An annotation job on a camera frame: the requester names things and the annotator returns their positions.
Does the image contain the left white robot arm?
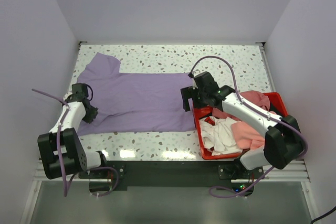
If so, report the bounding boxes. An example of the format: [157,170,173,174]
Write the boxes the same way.
[37,83,109,179]

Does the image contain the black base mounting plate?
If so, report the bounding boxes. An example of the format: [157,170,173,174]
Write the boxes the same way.
[79,161,264,190]

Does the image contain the black t shirt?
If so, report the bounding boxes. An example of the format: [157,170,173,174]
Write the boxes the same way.
[269,103,284,116]

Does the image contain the white red t shirt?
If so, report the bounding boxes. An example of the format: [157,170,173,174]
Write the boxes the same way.
[198,116,242,156]

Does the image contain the red plastic bin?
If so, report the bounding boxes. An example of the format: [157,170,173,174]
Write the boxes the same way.
[194,91,288,160]

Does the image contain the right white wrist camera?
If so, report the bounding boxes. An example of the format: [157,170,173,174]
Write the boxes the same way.
[192,78,198,89]

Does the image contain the light salmon t shirt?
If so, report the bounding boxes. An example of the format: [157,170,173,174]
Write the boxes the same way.
[231,116,265,150]

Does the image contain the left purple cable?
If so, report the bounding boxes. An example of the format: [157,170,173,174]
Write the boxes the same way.
[31,89,120,197]

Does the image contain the purple t shirt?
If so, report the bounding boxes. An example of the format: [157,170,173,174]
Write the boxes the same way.
[77,53,195,136]

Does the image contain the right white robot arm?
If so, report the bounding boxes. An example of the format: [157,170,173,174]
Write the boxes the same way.
[181,71,308,178]

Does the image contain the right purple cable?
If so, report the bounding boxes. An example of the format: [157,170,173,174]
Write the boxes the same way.
[188,56,308,199]

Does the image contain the purple cable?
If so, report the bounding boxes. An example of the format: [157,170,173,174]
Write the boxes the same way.
[188,56,308,199]
[31,89,120,197]

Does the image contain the dark pink t shirt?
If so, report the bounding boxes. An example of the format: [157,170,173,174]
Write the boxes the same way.
[212,90,270,121]

